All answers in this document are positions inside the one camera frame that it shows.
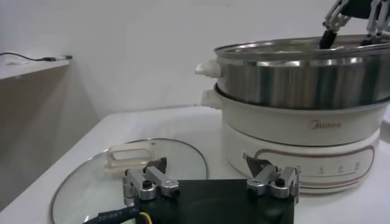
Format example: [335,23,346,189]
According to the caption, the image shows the stainless steel steamer basket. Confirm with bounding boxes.
[194,33,390,110]

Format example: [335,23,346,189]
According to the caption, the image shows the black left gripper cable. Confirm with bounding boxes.
[82,206,153,224]

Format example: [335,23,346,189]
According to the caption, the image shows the black desk cable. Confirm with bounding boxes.
[0,52,73,62]

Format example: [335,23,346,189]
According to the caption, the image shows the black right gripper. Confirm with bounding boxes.
[318,0,390,50]

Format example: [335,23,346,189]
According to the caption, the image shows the glass lid with white handle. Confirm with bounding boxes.
[50,138,210,224]

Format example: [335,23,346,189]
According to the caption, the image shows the steel steamer pot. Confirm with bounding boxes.
[200,88,390,195]

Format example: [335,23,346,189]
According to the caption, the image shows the white side desk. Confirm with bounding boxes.
[0,51,101,211]

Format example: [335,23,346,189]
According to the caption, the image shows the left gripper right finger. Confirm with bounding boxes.
[246,155,302,204]

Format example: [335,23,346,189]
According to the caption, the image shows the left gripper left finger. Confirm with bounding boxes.
[122,156,181,208]

